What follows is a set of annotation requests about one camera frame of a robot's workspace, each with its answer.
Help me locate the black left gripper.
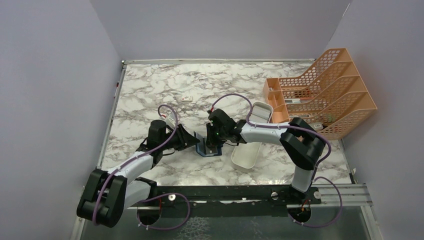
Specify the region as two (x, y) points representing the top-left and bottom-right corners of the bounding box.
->
(160, 123), (201, 151)

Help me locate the blue leather card holder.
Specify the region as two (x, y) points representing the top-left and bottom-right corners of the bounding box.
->
(193, 131), (222, 158)

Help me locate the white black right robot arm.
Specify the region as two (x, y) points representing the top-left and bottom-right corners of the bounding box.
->
(205, 109), (330, 204)

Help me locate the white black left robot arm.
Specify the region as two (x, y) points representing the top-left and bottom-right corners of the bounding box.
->
(76, 120), (200, 228)

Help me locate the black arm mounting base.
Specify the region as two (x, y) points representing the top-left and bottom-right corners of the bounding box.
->
(135, 182), (322, 229)

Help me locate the small white red card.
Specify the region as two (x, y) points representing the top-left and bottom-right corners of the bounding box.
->
(181, 96), (193, 102)

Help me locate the stack of cards in tray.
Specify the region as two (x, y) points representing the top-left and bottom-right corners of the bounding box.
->
(252, 105), (271, 123)

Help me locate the white oblong plastic tray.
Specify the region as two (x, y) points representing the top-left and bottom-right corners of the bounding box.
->
(230, 101), (274, 173)

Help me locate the grey red box in organizer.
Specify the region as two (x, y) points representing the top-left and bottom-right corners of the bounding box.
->
(311, 122), (324, 132)

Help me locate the orange mesh file organizer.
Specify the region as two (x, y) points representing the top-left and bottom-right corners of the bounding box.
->
(263, 48), (378, 140)

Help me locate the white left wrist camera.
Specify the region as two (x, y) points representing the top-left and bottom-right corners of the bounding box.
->
(161, 114), (177, 129)

